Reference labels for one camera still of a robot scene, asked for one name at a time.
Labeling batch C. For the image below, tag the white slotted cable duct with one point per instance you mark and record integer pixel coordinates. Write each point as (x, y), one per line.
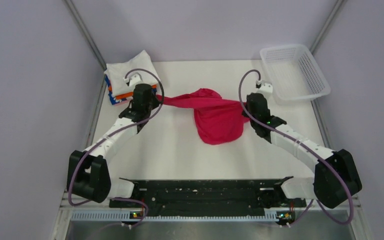
(127, 216)

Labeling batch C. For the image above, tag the red t shirt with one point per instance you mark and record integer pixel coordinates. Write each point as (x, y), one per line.
(217, 120)

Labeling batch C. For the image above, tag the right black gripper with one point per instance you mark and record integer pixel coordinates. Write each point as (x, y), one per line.
(246, 106)

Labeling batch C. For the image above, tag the white folded t shirt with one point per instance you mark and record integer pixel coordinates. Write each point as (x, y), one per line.
(119, 73)

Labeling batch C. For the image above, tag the aluminium frame post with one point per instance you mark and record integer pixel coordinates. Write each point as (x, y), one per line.
(339, 4)
(74, 12)

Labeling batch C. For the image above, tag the right aluminium frame post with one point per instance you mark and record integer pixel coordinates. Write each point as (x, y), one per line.
(339, 4)

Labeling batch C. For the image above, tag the left aluminium frame post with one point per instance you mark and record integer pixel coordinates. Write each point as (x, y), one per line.
(74, 12)

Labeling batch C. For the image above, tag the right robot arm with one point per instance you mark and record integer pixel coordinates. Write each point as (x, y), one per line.
(335, 177)

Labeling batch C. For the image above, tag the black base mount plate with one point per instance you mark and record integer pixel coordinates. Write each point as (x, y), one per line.
(209, 198)

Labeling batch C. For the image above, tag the white plastic basket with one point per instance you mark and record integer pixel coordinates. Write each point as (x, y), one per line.
(294, 74)

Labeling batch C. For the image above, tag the orange folded t shirt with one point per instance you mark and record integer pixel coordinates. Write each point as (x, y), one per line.
(120, 96)

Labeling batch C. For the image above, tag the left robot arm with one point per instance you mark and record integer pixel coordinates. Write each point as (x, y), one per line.
(88, 173)

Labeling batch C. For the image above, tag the pink folded t shirt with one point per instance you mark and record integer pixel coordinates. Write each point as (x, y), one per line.
(123, 101)

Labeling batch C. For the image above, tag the blue floral folded t shirt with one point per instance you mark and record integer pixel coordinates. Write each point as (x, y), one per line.
(108, 83)

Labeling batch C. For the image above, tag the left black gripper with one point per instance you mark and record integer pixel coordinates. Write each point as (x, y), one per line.
(156, 101)

